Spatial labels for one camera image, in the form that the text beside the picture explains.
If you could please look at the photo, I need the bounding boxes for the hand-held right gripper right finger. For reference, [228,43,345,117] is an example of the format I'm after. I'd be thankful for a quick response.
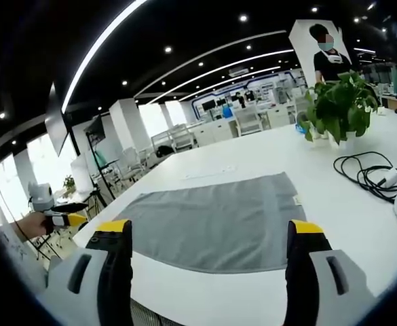
[285,219,377,326]

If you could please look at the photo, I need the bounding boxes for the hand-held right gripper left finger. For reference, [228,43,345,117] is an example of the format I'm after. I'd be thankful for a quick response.
[47,219,134,326]

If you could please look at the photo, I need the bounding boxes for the grey towel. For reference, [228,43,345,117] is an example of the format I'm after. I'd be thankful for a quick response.
[115,172,308,274]

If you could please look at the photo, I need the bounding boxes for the black tripod stand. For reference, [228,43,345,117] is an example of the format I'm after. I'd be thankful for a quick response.
[82,130,117,218]

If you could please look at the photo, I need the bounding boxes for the white power adapter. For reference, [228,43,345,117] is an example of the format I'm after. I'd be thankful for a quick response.
[378,167,397,187]

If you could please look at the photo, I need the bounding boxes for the white table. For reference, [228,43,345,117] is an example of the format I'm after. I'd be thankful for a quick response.
[72,107,397,326]

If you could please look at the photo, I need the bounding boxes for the blue object behind plant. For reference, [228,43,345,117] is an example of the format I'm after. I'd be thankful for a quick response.
[295,113,313,135]

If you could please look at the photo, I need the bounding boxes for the green potted plant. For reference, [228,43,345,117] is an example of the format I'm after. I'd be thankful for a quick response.
[296,70,379,147]

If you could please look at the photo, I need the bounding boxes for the black wall monitor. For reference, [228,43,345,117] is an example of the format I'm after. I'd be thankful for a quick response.
[83,115,107,145]

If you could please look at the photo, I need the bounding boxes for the black cable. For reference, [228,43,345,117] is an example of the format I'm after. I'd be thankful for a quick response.
[333,151,397,204]

